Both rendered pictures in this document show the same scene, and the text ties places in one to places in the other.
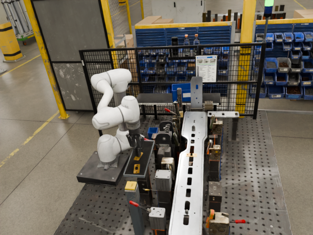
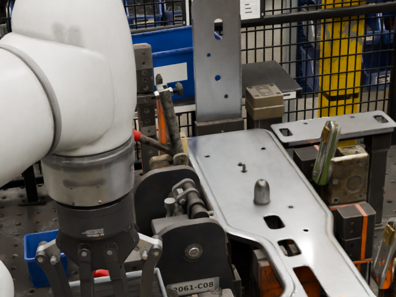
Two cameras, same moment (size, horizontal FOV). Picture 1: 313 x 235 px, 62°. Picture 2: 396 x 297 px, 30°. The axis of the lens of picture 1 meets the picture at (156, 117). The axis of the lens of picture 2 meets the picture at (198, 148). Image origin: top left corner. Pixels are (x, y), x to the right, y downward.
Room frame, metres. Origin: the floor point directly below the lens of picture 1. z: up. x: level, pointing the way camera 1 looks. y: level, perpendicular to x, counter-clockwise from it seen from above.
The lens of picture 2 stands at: (0.78, 0.32, 1.77)
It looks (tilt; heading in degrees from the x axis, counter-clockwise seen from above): 27 degrees down; 336
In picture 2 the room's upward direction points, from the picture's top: 2 degrees counter-clockwise
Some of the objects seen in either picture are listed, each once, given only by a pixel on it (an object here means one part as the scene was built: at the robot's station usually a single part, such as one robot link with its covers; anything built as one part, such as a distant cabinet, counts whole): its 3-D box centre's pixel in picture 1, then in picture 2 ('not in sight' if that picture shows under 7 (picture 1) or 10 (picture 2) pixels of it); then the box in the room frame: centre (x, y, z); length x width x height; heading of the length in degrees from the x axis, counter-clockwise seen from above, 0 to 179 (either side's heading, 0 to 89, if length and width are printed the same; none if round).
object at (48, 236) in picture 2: (153, 133); (48, 258); (2.25, 0.05, 0.74); 0.11 x 0.10 x 0.09; 167
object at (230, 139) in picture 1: (234, 127); (374, 175); (2.06, -0.75, 0.84); 0.11 x 0.06 x 0.29; 77
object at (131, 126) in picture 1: (132, 123); (88, 163); (1.40, 0.15, 1.43); 0.09 x 0.09 x 0.06
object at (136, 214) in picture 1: (135, 211); not in sight; (1.14, 0.20, 0.92); 0.08 x 0.08 x 0.44; 77
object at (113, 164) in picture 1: (108, 160); not in sight; (1.83, 0.48, 0.79); 0.22 x 0.18 x 0.06; 175
